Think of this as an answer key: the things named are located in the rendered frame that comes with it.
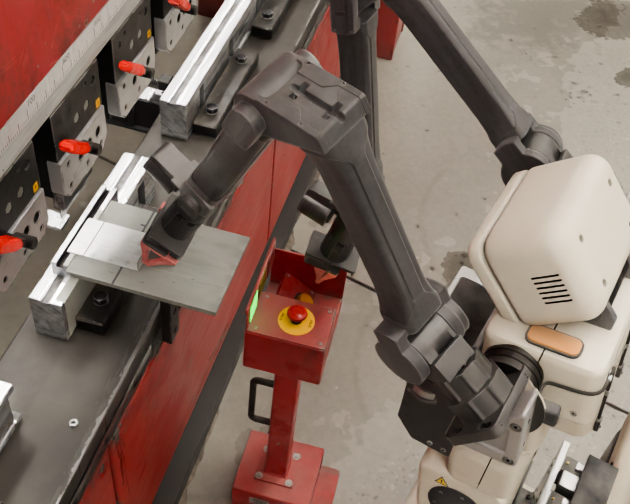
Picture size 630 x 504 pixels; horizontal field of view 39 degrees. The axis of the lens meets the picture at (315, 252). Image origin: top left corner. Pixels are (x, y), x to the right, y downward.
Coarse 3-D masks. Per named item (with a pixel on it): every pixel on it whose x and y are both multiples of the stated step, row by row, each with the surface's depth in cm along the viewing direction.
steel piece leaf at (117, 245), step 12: (108, 228) 155; (120, 228) 155; (96, 240) 153; (108, 240) 153; (120, 240) 153; (132, 240) 153; (96, 252) 151; (108, 252) 151; (120, 252) 151; (132, 252) 151; (120, 264) 149; (132, 264) 150
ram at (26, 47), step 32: (0, 0) 102; (32, 0) 109; (64, 0) 117; (96, 0) 127; (128, 0) 138; (0, 32) 104; (32, 32) 111; (64, 32) 120; (0, 64) 106; (32, 64) 113; (0, 96) 108; (64, 96) 125; (0, 128) 110; (32, 128) 118; (0, 160) 112
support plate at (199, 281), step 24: (120, 216) 157; (144, 216) 158; (192, 240) 155; (216, 240) 155; (240, 240) 156; (72, 264) 149; (96, 264) 149; (144, 264) 150; (192, 264) 151; (216, 264) 152; (120, 288) 147; (144, 288) 147; (168, 288) 147; (192, 288) 148; (216, 288) 148; (216, 312) 145
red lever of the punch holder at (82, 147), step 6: (60, 144) 122; (66, 144) 122; (72, 144) 122; (78, 144) 124; (84, 144) 126; (90, 144) 130; (96, 144) 130; (66, 150) 122; (72, 150) 122; (78, 150) 124; (84, 150) 126; (90, 150) 129; (96, 150) 130
